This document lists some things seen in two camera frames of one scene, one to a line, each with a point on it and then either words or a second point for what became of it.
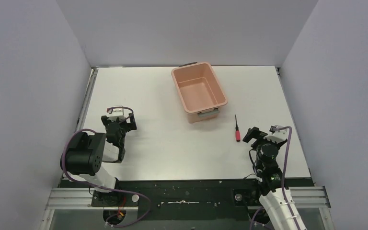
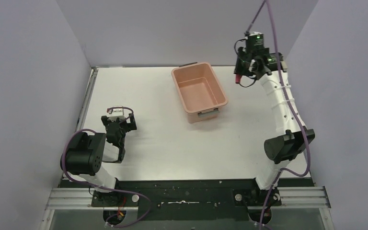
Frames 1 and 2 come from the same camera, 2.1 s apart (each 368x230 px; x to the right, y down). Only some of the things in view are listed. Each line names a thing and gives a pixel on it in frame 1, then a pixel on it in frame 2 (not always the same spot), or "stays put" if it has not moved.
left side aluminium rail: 86,104 stays put
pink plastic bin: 200,93 stays put
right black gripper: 257,136 to 247,64
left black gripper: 118,123 stays put
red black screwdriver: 237,132 to 237,77
